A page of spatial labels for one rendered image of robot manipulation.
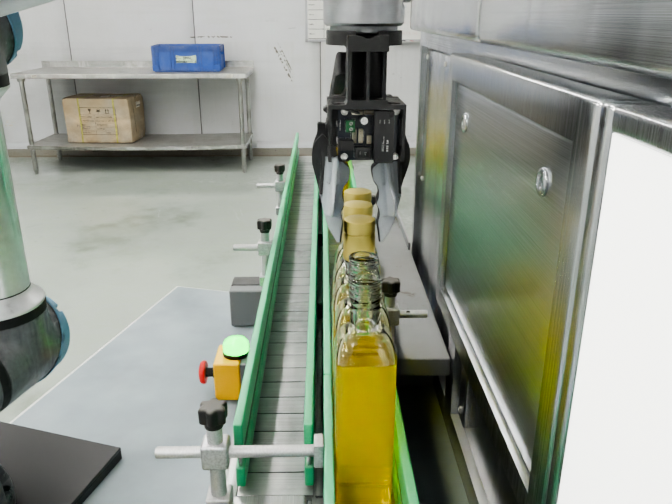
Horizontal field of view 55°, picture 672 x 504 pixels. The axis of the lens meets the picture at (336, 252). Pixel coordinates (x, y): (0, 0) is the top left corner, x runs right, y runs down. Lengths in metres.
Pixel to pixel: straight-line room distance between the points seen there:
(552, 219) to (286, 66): 6.10
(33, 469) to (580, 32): 0.87
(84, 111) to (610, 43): 6.01
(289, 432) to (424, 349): 0.29
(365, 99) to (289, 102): 5.99
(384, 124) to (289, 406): 0.43
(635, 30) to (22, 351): 0.78
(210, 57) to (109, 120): 1.08
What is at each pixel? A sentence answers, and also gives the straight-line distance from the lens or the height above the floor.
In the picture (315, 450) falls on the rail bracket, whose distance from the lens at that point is 0.66.
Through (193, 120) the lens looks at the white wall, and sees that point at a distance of 6.72.
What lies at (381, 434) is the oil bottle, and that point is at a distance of 0.64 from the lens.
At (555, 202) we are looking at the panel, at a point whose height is 1.24.
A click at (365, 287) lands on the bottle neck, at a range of 0.57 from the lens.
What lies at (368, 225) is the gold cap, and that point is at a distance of 0.67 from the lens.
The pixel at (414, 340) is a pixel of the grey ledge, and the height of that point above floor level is 0.88.
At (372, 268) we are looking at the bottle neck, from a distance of 0.63.
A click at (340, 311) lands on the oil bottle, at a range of 0.65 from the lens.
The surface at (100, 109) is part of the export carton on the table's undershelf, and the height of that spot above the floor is 0.56.
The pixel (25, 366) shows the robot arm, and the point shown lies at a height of 0.94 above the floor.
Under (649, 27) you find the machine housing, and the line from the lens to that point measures 0.39.
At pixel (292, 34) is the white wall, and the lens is 6.52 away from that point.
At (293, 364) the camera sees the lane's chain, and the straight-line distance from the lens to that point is 0.97.
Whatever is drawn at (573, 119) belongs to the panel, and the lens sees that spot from 0.45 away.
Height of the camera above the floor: 1.37
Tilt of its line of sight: 20 degrees down
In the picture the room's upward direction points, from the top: straight up
